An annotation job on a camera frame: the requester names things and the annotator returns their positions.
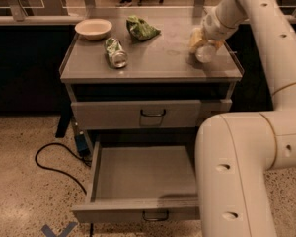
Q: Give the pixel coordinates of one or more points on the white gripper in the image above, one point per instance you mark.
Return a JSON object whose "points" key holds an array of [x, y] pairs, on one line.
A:
{"points": [[214, 28]]}

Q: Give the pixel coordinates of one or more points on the closed upper grey drawer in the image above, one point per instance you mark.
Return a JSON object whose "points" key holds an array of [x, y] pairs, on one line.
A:
{"points": [[146, 114]]}

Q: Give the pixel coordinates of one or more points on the open middle grey drawer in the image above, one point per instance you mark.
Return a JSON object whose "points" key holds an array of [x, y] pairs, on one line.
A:
{"points": [[136, 182]]}

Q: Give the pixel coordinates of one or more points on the blue power adapter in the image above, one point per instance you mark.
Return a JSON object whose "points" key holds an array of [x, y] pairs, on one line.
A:
{"points": [[81, 144]]}

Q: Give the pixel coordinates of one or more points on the green soda can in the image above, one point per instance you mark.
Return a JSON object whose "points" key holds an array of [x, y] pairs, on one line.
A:
{"points": [[117, 56]]}

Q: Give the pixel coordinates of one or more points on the clear plastic water bottle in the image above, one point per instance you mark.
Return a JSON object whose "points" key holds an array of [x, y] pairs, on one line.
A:
{"points": [[205, 50]]}

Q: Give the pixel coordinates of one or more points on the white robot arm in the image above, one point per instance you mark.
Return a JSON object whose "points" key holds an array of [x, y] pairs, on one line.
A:
{"points": [[233, 150]]}

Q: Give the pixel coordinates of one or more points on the grey drawer cabinet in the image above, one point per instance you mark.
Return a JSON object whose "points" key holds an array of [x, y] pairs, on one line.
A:
{"points": [[160, 68]]}

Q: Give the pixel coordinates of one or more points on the green chip bag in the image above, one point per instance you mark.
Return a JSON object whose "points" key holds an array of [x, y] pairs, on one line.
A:
{"points": [[140, 29]]}

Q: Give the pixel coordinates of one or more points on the white bowl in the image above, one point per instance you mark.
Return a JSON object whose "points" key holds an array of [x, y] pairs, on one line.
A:
{"points": [[94, 29]]}

